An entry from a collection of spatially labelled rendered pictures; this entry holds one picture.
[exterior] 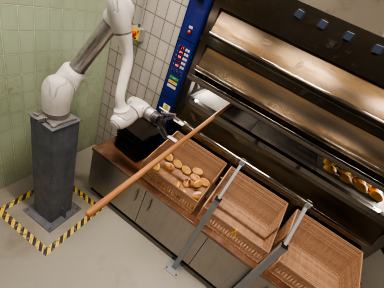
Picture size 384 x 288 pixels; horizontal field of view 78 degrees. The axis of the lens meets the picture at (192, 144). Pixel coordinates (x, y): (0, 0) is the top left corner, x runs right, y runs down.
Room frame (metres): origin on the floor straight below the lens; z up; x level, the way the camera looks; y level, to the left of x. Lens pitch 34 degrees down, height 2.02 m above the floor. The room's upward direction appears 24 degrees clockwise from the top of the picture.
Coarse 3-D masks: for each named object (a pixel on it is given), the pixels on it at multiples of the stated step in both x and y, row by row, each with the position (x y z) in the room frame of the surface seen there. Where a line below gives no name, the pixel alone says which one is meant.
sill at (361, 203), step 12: (204, 108) 1.82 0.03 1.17; (228, 120) 1.79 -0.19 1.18; (240, 132) 1.73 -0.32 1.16; (264, 144) 1.67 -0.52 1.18; (276, 156) 1.64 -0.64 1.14; (288, 156) 1.65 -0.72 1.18; (300, 168) 1.58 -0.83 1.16; (324, 180) 1.54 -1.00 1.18; (336, 192) 1.50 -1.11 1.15; (348, 192) 1.52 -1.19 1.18; (360, 204) 1.46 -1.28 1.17
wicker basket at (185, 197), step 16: (144, 160) 1.41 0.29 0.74; (192, 160) 1.72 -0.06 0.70; (144, 176) 1.38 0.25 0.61; (160, 176) 1.34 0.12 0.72; (176, 176) 1.56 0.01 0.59; (208, 176) 1.65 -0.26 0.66; (176, 192) 1.29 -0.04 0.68; (192, 192) 1.46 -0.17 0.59; (208, 192) 1.53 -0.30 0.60; (192, 208) 1.29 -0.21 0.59
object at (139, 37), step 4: (132, 28) 1.98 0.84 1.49; (136, 28) 1.97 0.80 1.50; (140, 28) 1.99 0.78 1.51; (136, 32) 1.96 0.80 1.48; (140, 32) 1.96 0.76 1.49; (144, 32) 2.01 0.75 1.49; (132, 36) 1.97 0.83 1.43; (136, 36) 1.96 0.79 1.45; (140, 36) 1.97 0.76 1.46; (144, 36) 2.02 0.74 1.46; (136, 40) 1.96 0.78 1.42; (140, 40) 1.98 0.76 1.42
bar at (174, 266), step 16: (192, 128) 1.44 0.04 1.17; (240, 160) 1.33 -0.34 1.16; (224, 192) 1.17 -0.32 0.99; (288, 192) 1.23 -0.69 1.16; (304, 208) 1.19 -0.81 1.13; (192, 240) 1.11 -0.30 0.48; (288, 240) 1.03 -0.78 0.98; (272, 256) 0.98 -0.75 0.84; (176, 272) 1.09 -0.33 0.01; (256, 272) 0.98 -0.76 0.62
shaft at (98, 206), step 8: (232, 104) 2.11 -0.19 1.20; (208, 120) 1.59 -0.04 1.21; (200, 128) 1.43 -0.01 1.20; (192, 136) 1.32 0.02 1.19; (176, 144) 1.14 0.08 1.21; (168, 152) 1.04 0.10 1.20; (160, 160) 0.95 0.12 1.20; (144, 168) 0.84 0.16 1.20; (136, 176) 0.77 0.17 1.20; (128, 184) 0.71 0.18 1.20; (112, 192) 0.64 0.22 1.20; (120, 192) 0.66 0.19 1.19; (104, 200) 0.59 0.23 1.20; (96, 208) 0.54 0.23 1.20; (88, 216) 0.50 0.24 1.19
